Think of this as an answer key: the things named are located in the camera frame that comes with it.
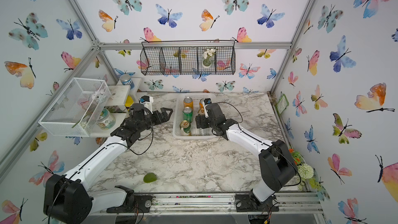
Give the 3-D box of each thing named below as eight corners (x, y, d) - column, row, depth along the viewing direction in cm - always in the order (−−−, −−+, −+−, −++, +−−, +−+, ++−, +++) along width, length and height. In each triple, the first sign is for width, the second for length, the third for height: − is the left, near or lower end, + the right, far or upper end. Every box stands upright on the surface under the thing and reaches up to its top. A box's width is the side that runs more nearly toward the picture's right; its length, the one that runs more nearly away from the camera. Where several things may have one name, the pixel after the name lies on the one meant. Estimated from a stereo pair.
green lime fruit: (144, 182, 82) (142, 181, 80) (146, 174, 85) (144, 172, 83) (156, 182, 82) (154, 181, 80) (157, 174, 85) (156, 172, 83)
